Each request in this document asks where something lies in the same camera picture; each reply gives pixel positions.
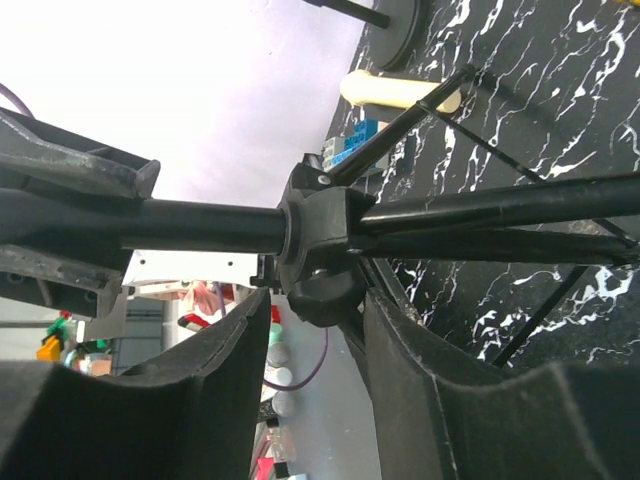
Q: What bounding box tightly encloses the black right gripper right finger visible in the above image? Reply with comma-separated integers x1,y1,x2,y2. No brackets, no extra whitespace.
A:
364,290,639,479

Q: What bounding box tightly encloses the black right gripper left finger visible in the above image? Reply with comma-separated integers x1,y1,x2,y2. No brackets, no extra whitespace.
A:
1,289,271,479

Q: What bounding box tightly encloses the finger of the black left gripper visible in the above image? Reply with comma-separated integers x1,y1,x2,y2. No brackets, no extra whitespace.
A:
1,109,160,199
1,244,128,318

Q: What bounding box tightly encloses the black music stand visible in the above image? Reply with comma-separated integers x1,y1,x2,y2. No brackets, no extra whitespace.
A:
119,62,640,371

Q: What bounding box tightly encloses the black microphone stand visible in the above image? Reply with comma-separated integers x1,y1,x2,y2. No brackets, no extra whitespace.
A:
307,0,433,71

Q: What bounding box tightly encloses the blue grey block stack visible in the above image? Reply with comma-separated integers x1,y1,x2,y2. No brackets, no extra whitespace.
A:
322,119,387,171

